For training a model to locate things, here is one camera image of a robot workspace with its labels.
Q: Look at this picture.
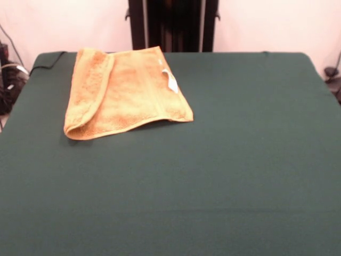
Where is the white cable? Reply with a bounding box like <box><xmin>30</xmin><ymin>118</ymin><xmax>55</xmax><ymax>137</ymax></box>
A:
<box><xmin>0</xmin><ymin>61</ymin><xmax>29</xmax><ymax>78</ymax></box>

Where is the black power strip red switch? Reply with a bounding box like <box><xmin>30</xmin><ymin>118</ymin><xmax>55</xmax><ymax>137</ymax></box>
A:
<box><xmin>0</xmin><ymin>42</ymin><xmax>9</xmax><ymax>67</ymax></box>

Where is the tan terry towel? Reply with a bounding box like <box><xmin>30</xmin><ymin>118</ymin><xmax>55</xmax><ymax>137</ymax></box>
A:
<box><xmin>63</xmin><ymin>45</ymin><xmax>194</xmax><ymax>141</ymax></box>

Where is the black cable tangle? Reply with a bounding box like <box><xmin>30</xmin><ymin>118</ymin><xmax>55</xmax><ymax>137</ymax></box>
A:
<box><xmin>0</xmin><ymin>66</ymin><xmax>27</xmax><ymax>116</ymax></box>

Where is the dark green tablecloth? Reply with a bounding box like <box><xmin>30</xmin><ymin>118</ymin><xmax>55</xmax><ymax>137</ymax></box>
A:
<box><xmin>0</xmin><ymin>51</ymin><xmax>341</xmax><ymax>256</ymax></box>

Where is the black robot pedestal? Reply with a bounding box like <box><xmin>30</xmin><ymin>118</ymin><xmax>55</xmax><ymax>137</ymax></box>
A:
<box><xmin>125</xmin><ymin>0</ymin><xmax>222</xmax><ymax>53</ymax></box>

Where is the black plug adapter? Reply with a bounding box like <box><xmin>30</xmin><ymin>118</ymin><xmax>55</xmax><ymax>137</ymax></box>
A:
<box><xmin>324</xmin><ymin>67</ymin><xmax>339</xmax><ymax>81</ymax></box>

